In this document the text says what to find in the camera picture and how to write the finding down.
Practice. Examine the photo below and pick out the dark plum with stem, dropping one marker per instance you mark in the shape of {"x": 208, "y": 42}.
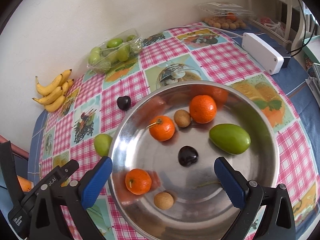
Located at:
{"x": 187, "y": 156}

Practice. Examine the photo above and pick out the white chair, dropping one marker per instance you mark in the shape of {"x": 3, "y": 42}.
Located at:
{"x": 297, "y": 23}

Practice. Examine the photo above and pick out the clear box of longans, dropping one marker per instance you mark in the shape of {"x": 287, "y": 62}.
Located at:
{"x": 226, "y": 16}

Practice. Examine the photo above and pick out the brown longan near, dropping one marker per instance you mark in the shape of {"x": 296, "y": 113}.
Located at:
{"x": 163, "y": 200}

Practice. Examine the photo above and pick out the bag of green fruits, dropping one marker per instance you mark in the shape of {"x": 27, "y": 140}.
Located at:
{"x": 118, "y": 49}

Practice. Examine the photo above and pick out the pink checkered tablecloth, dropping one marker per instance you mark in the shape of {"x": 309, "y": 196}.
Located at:
{"x": 86, "y": 122}

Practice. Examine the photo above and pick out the round metal plate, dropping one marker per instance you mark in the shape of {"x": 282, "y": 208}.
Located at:
{"x": 169, "y": 190}

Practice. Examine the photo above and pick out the white rectangular box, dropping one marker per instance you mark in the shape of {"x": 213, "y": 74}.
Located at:
{"x": 263, "y": 53}

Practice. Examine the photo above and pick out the bunch of yellow bananas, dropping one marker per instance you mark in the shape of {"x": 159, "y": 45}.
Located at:
{"x": 54, "y": 94}

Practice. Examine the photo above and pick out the green mango in plate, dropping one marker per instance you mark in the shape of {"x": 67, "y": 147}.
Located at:
{"x": 230, "y": 138}

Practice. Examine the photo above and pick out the orange tangerine with stem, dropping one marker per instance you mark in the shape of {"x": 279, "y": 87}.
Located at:
{"x": 161, "y": 128}

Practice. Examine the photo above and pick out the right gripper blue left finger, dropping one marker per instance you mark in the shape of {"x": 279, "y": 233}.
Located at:
{"x": 93, "y": 182}

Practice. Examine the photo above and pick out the orange tangerine far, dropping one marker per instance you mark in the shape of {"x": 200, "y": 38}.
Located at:
{"x": 202, "y": 109}

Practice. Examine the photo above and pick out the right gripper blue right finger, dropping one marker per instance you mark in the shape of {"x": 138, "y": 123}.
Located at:
{"x": 232, "y": 181}

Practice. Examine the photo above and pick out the green mango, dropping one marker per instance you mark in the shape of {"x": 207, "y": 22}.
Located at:
{"x": 102, "y": 144}
{"x": 230, "y": 138}

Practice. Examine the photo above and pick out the brown longan far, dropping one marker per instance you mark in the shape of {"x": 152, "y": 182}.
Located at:
{"x": 182, "y": 118}

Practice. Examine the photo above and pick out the orange lidded cup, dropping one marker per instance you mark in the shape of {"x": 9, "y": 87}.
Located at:
{"x": 25, "y": 184}

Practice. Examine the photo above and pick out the brown longan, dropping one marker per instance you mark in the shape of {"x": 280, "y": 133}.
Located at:
{"x": 182, "y": 118}
{"x": 163, "y": 200}

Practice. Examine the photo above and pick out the orange tangerine near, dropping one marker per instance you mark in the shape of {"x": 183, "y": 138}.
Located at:
{"x": 138, "y": 181}

